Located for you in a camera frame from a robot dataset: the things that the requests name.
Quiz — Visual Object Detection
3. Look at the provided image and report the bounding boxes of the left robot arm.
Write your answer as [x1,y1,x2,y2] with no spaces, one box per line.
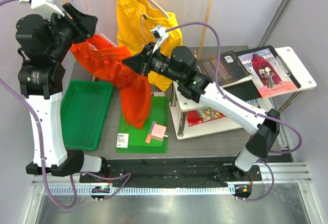
[15,3,109,182]

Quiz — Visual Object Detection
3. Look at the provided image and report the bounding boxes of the wooden clothes rack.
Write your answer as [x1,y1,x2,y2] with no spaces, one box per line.
[51,0,218,82]

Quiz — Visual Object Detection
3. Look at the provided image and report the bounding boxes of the purple cable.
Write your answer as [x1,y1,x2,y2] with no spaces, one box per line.
[0,0,77,210]
[165,22,303,201]

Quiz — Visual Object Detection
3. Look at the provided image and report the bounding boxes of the red treehouse book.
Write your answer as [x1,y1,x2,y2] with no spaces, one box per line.
[187,107,225,127]

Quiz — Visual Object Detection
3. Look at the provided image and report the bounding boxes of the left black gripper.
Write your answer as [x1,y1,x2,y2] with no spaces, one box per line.
[44,3,98,62]

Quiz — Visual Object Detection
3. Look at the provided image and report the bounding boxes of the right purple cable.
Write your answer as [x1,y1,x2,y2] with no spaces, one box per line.
[165,22,303,201]

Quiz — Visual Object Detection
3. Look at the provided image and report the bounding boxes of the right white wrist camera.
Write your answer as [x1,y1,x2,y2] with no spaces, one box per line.
[151,25,169,53]

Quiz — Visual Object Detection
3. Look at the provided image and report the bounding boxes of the white two-tier shelf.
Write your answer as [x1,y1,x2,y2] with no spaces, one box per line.
[170,47,317,140]

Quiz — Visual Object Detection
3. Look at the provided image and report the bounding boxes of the yellow shorts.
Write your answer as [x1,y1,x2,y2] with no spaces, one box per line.
[116,0,182,92]

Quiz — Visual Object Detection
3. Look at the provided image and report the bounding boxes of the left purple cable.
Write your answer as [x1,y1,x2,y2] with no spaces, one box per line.
[0,0,77,210]

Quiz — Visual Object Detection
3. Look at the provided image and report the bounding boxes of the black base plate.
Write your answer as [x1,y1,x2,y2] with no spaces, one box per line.
[79,156,262,184]

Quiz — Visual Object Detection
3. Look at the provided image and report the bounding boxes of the aluminium rail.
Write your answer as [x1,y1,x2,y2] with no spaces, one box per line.
[44,164,312,199]

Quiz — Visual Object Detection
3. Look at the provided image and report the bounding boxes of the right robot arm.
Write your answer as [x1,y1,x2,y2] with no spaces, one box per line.
[122,42,280,180]

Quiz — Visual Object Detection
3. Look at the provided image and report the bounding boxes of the pink wire hanger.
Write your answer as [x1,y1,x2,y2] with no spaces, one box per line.
[71,0,118,49]

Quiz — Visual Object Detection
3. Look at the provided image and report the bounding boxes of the pink cube power adapter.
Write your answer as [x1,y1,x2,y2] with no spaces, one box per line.
[151,124,169,142]

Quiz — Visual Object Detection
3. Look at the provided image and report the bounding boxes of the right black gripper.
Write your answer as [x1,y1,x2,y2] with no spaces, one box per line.
[122,42,183,84]

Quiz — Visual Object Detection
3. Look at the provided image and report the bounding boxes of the illustrated red castle book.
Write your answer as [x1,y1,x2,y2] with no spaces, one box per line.
[236,46,299,98]

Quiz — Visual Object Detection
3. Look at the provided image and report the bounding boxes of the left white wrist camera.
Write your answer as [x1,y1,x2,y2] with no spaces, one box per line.
[18,0,65,20]

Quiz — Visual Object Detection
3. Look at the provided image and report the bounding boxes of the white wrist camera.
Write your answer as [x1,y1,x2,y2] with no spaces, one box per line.
[151,25,169,53]
[18,0,65,20]

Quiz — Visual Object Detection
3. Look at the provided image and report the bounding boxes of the orange shorts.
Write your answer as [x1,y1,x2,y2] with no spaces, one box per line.
[70,35,151,129]

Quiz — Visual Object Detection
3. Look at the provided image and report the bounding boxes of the orange blue highlighter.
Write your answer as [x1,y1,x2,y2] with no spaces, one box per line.
[145,121,157,144]

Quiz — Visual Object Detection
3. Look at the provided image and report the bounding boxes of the green plastic tray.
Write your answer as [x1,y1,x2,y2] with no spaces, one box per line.
[60,80,114,151]

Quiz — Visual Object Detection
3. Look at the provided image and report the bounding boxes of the green clipboard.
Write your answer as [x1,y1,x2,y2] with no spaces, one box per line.
[116,92,169,154]

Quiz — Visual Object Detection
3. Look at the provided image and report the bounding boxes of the black hardcover book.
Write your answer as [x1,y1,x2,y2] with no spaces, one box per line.
[196,51,252,88]

